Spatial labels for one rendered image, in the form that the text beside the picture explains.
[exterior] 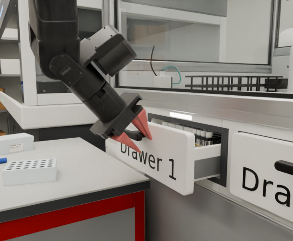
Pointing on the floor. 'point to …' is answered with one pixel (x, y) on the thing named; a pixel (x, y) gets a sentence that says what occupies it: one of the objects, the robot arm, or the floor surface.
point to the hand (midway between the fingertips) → (142, 143)
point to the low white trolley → (67, 197)
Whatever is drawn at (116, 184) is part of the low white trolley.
